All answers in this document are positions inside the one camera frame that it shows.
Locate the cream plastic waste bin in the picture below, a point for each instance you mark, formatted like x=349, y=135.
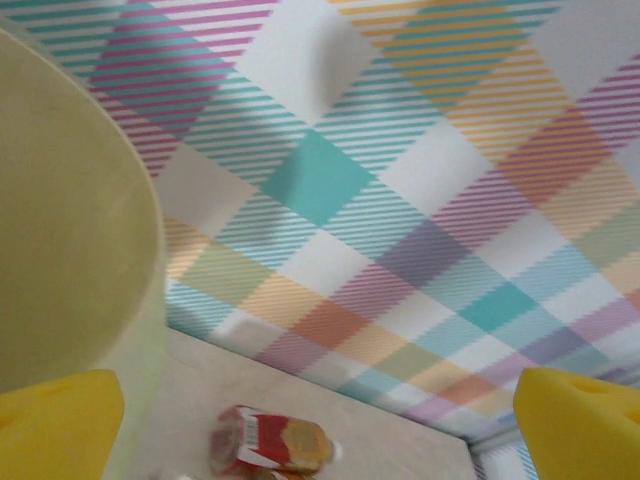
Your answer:
x=142, y=440

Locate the pale yellow-green bin liner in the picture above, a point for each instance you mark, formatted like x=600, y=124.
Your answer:
x=60, y=200

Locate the red and gold tea bottle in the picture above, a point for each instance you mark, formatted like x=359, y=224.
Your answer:
x=270, y=440

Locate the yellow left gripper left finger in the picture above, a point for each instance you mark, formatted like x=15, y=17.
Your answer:
x=55, y=430

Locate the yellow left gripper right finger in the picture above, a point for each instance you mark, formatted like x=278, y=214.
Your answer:
x=585, y=435

